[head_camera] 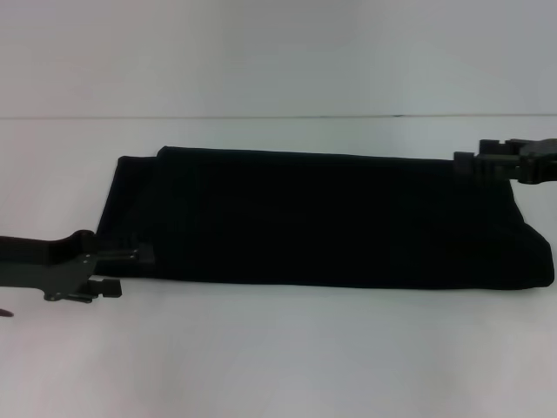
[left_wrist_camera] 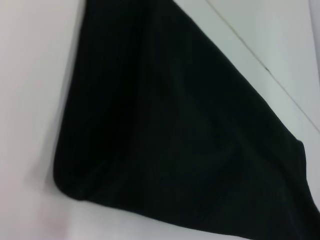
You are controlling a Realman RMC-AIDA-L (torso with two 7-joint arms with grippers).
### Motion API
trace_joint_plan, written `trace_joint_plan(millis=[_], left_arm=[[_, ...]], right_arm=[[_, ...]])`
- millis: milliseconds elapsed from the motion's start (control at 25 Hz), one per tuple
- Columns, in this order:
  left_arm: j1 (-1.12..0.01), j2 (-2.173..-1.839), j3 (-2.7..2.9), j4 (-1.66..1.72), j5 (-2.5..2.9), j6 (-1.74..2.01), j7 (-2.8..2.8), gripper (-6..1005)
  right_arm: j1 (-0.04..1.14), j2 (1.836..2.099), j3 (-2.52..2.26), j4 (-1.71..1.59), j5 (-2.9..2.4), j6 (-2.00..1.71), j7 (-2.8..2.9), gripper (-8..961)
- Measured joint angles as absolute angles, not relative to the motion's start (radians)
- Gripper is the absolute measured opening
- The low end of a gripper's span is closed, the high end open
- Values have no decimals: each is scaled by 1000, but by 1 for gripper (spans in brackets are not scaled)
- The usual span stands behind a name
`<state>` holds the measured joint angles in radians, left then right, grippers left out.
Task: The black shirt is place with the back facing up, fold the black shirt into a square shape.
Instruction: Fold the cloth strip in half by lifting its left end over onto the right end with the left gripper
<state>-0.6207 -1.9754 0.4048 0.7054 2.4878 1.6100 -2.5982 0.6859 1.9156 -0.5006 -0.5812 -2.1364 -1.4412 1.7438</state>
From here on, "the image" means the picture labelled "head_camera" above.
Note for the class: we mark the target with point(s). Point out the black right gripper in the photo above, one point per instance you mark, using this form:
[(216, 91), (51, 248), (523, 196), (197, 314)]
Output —
[(539, 167)]

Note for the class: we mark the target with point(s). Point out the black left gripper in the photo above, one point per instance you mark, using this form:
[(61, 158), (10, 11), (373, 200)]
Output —
[(43, 265)]

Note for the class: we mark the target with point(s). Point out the black shirt with FREE print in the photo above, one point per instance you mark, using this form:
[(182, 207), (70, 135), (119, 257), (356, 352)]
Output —
[(304, 217)]

